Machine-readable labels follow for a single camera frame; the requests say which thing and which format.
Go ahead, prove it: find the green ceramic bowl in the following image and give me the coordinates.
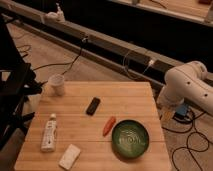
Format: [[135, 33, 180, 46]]
[[112, 120, 149, 159]]

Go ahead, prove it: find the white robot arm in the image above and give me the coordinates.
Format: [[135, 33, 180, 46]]
[[157, 61, 213, 115]]

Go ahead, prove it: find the black rectangular remote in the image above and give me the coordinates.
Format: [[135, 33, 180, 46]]
[[86, 97, 100, 115]]

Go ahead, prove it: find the orange carrot toy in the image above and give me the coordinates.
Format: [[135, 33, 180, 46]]
[[103, 117, 116, 136]]

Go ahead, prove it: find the white sponge block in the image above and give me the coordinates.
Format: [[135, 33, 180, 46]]
[[59, 144, 81, 171]]

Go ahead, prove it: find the white tube bottle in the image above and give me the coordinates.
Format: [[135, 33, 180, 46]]
[[41, 113, 57, 152]]

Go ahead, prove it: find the blue box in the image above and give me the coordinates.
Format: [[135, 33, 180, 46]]
[[175, 103, 189, 117]]

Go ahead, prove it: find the black floor cable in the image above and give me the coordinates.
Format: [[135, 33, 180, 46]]
[[16, 36, 89, 76]]

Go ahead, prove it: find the grey metal rail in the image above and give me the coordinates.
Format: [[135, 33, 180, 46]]
[[0, 0, 213, 98]]

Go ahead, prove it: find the white cable loop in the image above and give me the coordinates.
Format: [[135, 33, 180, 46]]
[[122, 46, 156, 81]]

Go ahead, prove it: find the white object on rail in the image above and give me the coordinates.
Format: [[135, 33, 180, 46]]
[[46, 4, 65, 22]]

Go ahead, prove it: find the black stand frame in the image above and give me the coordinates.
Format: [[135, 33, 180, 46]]
[[0, 14, 42, 151]]

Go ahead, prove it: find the black cables right floor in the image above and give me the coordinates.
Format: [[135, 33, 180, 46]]
[[161, 109, 213, 171]]

